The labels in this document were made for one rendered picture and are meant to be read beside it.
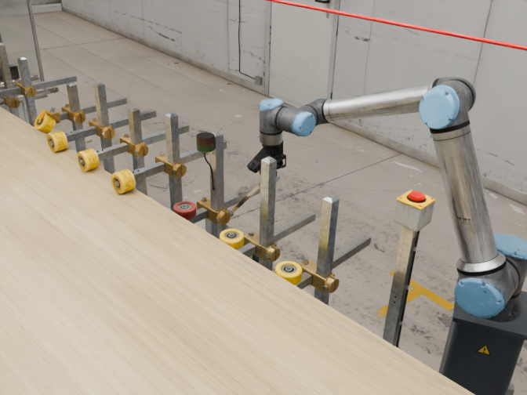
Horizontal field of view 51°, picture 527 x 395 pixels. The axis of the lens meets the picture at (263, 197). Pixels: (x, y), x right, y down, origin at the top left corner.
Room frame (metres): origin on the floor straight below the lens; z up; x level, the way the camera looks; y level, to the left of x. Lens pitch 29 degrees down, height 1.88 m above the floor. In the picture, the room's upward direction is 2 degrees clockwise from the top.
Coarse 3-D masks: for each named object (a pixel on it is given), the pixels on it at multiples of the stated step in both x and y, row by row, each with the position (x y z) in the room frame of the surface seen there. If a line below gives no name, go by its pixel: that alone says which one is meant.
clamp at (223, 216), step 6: (198, 204) 1.77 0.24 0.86; (204, 204) 1.76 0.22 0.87; (210, 204) 1.76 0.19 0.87; (210, 210) 1.72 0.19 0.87; (222, 210) 1.71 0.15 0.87; (210, 216) 1.72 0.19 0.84; (216, 216) 1.70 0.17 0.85; (222, 216) 1.69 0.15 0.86; (228, 216) 1.71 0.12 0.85; (216, 222) 1.70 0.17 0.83; (222, 222) 1.69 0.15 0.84
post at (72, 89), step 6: (72, 84) 2.41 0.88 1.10; (72, 90) 2.41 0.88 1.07; (72, 96) 2.40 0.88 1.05; (72, 102) 2.40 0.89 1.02; (78, 102) 2.42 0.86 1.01; (72, 108) 2.40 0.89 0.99; (78, 108) 2.42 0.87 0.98; (78, 126) 2.41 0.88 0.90; (84, 138) 2.42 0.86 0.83; (78, 144) 2.40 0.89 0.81; (84, 144) 2.42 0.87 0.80; (78, 150) 2.40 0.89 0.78
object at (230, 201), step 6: (252, 186) 1.93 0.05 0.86; (258, 192) 1.92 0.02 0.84; (228, 198) 1.82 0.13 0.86; (234, 198) 1.83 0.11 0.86; (240, 198) 1.85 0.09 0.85; (228, 204) 1.80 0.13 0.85; (234, 204) 1.83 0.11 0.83; (198, 210) 1.73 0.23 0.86; (204, 210) 1.73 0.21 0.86; (198, 216) 1.70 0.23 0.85; (204, 216) 1.72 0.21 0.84; (192, 222) 1.67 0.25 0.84
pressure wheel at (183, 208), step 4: (176, 204) 1.69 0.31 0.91; (180, 204) 1.69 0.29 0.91; (184, 204) 1.69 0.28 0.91; (188, 204) 1.69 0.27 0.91; (192, 204) 1.69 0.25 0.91; (176, 208) 1.65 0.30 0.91; (180, 208) 1.66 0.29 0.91; (184, 208) 1.66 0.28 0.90; (188, 208) 1.66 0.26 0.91; (192, 208) 1.66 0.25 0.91; (176, 212) 1.64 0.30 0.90; (180, 212) 1.63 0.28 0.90; (184, 212) 1.63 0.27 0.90; (188, 212) 1.64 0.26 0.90; (192, 212) 1.65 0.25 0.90; (184, 216) 1.63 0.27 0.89; (188, 216) 1.64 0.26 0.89; (192, 216) 1.65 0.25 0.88
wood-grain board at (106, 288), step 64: (0, 128) 2.36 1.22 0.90; (0, 192) 1.75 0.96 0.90; (64, 192) 1.76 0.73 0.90; (128, 192) 1.78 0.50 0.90; (0, 256) 1.35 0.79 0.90; (64, 256) 1.36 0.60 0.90; (128, 256) 1.37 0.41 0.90; (192, 256) 1.38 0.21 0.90; (0, 320) 1.07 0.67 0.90; (64, 320) 1.08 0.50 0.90; (128, 320) 1.09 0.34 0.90; (192, 320) 1.09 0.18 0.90; (256, 320) 1.10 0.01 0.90; (320, 320) 1.11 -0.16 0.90; (0, 384) 0.87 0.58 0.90; (64, 384) 0.87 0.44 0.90; (128, 384) 0.88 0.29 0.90; (192, 384) 0.88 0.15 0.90; (256, 384) 0.89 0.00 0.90; (320, 384) 0.89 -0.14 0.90; (384, 384) 0.90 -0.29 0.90; (448, 384) 0.90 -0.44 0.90
